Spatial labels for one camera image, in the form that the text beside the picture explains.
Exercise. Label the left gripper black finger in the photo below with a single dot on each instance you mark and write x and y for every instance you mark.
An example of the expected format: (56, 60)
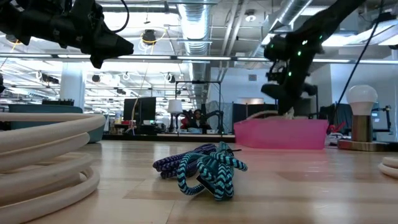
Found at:
(109, 43)

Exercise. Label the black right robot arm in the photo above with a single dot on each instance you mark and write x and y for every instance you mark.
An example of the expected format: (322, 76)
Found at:
(326, 18)

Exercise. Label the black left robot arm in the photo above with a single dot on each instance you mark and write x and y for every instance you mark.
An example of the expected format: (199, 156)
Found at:
(25, 18)

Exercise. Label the pink plastic bin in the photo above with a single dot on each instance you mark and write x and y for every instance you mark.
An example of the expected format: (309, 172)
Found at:
(280, 133)

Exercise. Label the black partition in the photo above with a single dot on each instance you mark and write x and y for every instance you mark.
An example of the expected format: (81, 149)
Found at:
(248, 113)

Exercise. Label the black ceiling device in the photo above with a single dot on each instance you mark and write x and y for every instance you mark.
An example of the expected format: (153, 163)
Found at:
(149, 36)

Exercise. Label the person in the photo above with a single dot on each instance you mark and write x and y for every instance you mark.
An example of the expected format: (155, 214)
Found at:
(334, 128)
(198, 119)

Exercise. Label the white pillar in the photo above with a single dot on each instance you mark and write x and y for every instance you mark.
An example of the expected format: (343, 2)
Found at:
(73, 87)

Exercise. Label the light bulb brass lamp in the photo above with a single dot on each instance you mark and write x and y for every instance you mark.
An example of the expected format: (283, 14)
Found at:
(361, 96)

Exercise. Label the black background monitors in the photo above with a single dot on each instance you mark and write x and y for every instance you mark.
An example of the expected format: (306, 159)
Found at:
(140, 110)

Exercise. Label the black ridged block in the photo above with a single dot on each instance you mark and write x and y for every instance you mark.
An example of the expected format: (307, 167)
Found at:
(57, 102)

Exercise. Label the teal plastic bin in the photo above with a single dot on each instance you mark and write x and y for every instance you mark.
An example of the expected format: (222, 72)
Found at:
(46, 109)

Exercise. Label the white shade table lamp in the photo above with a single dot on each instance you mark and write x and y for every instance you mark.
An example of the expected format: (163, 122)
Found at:
(175, 106)

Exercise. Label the black stand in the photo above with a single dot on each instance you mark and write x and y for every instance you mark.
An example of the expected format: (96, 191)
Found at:
(387, 109)

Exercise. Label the black background station frame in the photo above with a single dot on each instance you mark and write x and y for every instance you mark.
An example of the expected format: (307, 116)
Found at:
(199, 82)

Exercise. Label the silver ceiling duct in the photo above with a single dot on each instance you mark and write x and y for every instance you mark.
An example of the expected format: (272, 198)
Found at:
(195, 31)

